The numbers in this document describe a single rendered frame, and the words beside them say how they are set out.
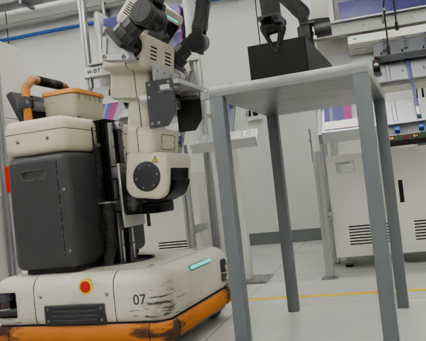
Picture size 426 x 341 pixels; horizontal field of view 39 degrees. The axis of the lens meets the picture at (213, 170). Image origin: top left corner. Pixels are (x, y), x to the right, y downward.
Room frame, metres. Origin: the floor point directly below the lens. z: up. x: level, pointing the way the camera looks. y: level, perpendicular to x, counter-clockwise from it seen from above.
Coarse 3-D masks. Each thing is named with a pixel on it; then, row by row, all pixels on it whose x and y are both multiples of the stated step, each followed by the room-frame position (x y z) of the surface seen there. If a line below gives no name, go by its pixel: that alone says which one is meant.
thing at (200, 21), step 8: (200, 0) 2.28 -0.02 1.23; (208, 0) 2.28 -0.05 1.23; (200, 8) 2.28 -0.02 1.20; (208, 8) 2.29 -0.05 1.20; (200, 16) 2.29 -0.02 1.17; (208, 16) 2.31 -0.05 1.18; (192, 24) 2.30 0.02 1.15; (200, 24) 2.29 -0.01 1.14; (192, 32) 2.28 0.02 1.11; (200, 32) 2.28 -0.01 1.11; (192, 40) 2.29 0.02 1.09; (200, 40) 2.28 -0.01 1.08; (208, 40) 2.36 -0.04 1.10; (192, 48) 2.30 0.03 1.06; (200, 48) 2.29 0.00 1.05
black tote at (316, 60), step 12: (252, 48) 1.74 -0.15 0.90; (264, 48) 1.73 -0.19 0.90; (288, 48) 1.71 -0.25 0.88; (300, 48) 1.70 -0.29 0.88; (312, 48) 1.80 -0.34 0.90; (252, 60) 1.75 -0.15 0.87; (264, 60) 1.73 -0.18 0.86; (276, 60) 1.72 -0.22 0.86; (288, 60) 1.71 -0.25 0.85; (300, 60) 1.70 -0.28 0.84; (312, 60) 1.78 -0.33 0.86; (324, 60) 2.00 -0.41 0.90; (252, 72) 1.75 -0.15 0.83; (264, 72) 1.73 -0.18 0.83; (276, 72) 1.72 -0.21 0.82; (288, 72) 1.71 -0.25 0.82
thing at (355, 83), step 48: (240, 96) 1.76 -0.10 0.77; (288, 96) 1.87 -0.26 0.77; (336, 96) 1.99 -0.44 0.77; (384, 96) 2.22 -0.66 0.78; (384, 144) 2.20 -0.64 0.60; (384, 192) 2.21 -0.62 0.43; (240, 240) 1.74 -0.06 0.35; (288, 240) 2.34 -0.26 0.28; (384, 240) 1.58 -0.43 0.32; (240, 288) 1.72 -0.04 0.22; (288, 288) 2.35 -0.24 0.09; (384, 288) 1.58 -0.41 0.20; (240, 336) 1.72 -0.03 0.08; (384, 336) 1.59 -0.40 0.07
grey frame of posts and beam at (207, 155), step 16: (80, 0) 3.87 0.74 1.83; (192, 0) 3.68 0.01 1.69; (80, 16) 3.88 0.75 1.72; (192, 16) 3.68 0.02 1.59; (80, 32) 3.88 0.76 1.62; (208, 160) 3.68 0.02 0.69; (208, 176) 3.69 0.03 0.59; (208, 192) 3.69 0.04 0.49; (192, 208) 3.23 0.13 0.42; (192, 224) 3.20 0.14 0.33; (192, 240) 3.20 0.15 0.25
